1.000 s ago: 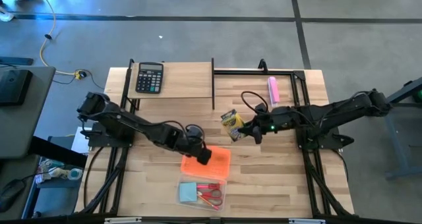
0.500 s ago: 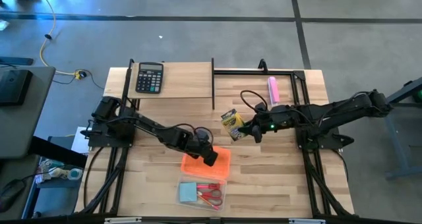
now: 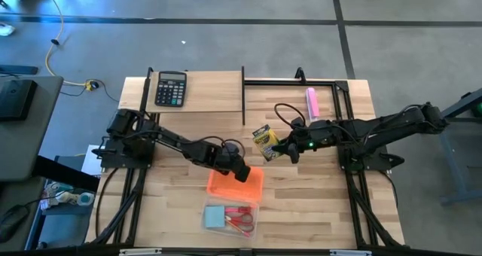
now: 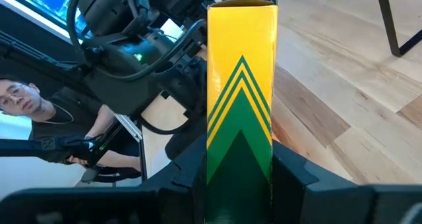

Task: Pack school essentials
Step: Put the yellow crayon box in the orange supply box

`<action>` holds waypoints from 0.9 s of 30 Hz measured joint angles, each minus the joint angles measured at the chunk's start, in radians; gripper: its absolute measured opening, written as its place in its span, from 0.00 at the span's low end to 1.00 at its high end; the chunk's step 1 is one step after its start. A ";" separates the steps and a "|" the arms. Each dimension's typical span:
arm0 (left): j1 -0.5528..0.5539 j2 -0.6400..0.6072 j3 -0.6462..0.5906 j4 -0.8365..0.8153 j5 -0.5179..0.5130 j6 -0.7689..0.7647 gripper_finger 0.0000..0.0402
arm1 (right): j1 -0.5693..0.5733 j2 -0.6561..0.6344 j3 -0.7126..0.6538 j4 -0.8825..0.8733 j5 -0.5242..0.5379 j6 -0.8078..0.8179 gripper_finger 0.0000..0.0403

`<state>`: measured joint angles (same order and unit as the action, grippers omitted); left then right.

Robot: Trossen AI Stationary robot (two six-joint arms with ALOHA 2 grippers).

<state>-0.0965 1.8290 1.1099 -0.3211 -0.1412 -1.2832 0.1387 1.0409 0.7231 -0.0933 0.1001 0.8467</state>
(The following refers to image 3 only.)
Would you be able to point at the clear pencil case orange lid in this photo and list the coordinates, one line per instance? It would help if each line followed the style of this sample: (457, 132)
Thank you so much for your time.
(235, 190)

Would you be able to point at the black calculator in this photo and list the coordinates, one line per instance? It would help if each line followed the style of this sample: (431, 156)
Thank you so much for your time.
(171, 88)

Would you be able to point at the grey desk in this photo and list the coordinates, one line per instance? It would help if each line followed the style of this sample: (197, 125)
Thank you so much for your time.
(22, 143)

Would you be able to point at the yellow green crayon box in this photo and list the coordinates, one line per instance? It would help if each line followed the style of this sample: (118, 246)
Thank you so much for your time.
(265, 141)

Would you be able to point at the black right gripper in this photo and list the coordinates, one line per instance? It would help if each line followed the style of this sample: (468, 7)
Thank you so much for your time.
(312, 137)

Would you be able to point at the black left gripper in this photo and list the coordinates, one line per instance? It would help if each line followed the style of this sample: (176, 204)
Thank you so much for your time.
(226, 165)

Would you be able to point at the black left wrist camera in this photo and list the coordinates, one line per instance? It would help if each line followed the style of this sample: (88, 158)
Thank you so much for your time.
(233, 151)

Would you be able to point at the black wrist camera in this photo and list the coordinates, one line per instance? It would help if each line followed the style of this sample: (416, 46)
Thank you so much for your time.
(233, 151)
(298, 122)

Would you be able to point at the blue metal stand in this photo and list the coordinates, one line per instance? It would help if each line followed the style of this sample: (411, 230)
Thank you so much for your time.
(459, 150)

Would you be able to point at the person's white shoe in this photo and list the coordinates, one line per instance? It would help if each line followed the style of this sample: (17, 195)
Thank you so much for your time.
(6, 29)

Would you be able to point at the blue sticky note pad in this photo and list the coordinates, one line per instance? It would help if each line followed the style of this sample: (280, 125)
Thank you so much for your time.
(214, 216)

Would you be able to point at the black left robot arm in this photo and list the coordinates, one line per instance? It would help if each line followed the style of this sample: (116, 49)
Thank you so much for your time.
(169, 137)

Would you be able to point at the pink stapler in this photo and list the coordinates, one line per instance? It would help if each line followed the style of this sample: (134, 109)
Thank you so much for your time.
(312, 103)

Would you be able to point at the black computer mouse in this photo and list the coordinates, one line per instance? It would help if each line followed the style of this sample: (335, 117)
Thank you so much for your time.
(13, 222)

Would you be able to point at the black aluminum table frame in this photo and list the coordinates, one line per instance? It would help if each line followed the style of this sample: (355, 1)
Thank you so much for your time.
(286, 83)

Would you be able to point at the pink highlighter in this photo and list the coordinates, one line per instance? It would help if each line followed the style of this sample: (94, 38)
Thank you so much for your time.
(237, 210)

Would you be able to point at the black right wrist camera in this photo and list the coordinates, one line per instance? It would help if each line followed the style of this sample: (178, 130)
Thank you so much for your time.
(298, 122)

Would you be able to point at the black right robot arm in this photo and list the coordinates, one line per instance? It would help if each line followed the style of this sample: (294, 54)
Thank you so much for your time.
(395, 124)

